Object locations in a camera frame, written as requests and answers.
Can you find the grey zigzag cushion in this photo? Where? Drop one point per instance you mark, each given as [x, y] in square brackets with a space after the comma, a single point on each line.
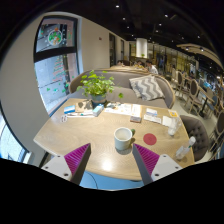
[146, 88]

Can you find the red round coaster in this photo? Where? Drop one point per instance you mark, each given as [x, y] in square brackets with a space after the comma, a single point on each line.
[150, 139]

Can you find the white paper card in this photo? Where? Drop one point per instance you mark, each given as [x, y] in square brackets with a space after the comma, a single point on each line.
[152, 118]

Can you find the grey curved sofa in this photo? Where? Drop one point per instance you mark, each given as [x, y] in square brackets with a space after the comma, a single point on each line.
[123, 91]

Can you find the blue white small box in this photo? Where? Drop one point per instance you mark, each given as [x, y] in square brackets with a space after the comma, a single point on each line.
[69, 109]

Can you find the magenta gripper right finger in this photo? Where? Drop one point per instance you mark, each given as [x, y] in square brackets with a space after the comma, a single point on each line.
[146, 161]

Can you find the green potted plant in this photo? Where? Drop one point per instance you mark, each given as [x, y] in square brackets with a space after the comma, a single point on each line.
[96, 86]

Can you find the white ceramic mug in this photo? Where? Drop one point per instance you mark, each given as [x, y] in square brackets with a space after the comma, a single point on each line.
[122, 138]

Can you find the white menu sheet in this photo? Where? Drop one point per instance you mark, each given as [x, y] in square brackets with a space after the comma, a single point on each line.
[124, 109]

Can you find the grey tufted chair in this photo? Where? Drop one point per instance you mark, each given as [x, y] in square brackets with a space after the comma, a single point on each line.
[196, 129]

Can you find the blue tissue box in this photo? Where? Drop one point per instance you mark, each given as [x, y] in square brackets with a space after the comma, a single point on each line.
[98, 109]

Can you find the clear plastic bottle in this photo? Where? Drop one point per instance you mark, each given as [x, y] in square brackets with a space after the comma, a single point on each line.
[183, 150]

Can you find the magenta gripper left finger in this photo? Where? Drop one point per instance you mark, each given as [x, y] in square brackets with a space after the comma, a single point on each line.
[77, 161]

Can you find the large window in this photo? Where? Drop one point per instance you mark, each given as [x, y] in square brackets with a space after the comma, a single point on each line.
[55, 59]

